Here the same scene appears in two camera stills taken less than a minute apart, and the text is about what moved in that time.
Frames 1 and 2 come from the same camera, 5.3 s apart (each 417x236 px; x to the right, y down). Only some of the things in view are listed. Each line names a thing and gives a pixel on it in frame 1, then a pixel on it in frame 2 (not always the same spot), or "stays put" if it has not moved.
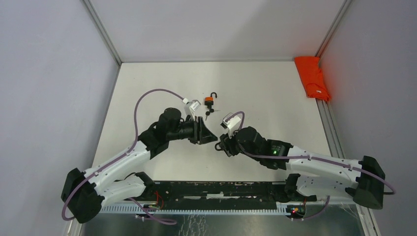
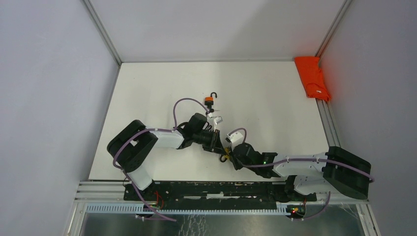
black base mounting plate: [216, 192] stays put
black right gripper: [232, 151] -> [236, 165]
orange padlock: [209, 100] stays put
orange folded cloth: [312, 77] stays put
